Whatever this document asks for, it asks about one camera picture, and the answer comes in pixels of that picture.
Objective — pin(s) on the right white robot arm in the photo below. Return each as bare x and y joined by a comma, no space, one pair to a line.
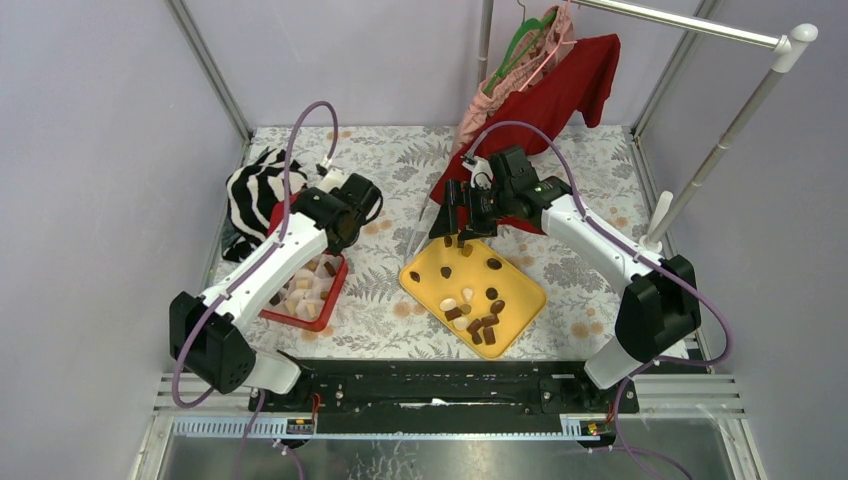
657,308

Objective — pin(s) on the pink hanging garment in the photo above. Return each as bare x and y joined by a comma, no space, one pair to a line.
556,43

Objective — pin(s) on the dark oval chocolate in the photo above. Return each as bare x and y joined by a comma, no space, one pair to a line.
494,263

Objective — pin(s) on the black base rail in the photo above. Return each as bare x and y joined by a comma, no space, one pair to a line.
374,397

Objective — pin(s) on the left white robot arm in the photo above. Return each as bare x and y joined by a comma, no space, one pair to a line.
206,332

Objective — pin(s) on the red box with liner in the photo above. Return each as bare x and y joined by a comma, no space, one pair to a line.
308,298

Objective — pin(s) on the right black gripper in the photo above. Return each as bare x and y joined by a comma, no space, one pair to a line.
446,221

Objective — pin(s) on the red hanging garment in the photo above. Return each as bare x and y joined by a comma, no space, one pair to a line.
580,83

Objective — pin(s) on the green hanger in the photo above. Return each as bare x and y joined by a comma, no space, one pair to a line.
526,36

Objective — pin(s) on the metal clothes rack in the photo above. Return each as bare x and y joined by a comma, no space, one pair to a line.
762,147

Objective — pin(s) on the yellow tray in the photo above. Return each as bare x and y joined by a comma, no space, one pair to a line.
486,309

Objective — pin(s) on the zebra striped cloth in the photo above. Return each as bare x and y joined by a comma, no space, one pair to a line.
253,191

